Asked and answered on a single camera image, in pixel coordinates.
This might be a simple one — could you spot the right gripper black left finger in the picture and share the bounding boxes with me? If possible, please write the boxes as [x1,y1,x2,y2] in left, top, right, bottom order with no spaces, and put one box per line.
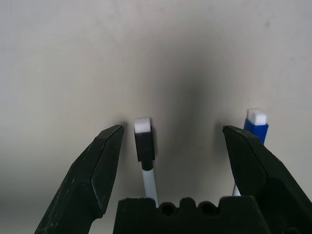
[34,125,124,234]

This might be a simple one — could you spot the black-capped white marker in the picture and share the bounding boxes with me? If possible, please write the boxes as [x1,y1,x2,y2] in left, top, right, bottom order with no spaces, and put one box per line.
[134,117,159,205]

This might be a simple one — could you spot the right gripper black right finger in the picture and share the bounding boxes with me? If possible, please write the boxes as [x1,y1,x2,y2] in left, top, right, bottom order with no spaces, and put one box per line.
[223,125,312,234]

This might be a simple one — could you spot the blue-capped white marker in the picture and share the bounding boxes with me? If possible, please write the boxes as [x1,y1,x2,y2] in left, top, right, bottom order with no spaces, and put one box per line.
[233,109,270,197]

